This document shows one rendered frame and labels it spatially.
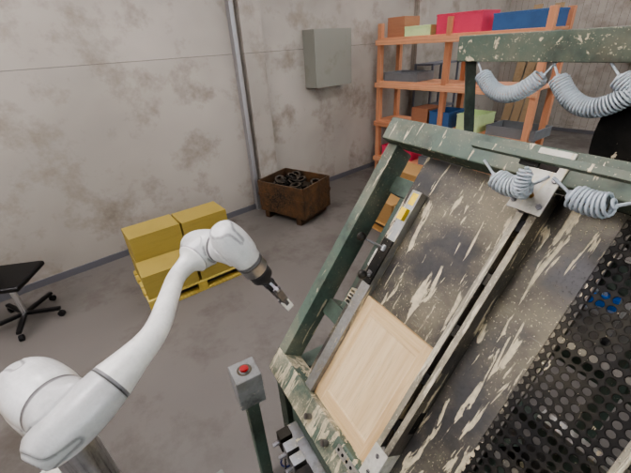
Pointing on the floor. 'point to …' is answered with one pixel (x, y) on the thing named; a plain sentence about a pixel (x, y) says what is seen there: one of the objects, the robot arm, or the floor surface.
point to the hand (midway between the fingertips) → (285, 302)
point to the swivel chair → (19, 277)
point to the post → (259, 438)
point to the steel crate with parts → (294, 194)
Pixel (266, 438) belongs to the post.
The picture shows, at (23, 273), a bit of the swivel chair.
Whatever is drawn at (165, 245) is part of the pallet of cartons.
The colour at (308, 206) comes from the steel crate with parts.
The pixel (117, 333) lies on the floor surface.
